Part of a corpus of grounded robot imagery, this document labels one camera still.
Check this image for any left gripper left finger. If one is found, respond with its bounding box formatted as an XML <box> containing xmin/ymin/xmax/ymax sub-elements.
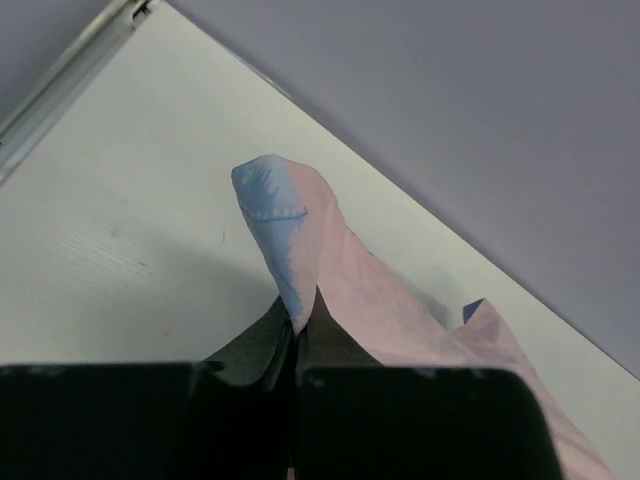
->
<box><xmin>204</xmin><ymin>296</ymin><xmax>293</xmax><ymax>388</ymax></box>

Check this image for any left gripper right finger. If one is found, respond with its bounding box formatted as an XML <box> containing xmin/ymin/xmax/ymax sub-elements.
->
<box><xmin>297</xmin><ymin>287</ymin><xmax>382</xmax><ymax>370</ymax></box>

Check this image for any blue and pink printed pillowcase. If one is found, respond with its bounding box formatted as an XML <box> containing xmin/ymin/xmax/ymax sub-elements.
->
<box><xmin>231</xmin><ymin>155</ymin><xmax>613</xmax><ymax>479</ymax></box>

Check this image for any left aluminium side rail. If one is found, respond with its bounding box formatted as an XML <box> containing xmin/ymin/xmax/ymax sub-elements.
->
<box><xmin>1</xmin><ymin>1</ymin><xmax>159</xmax><ymax>182</ymax></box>

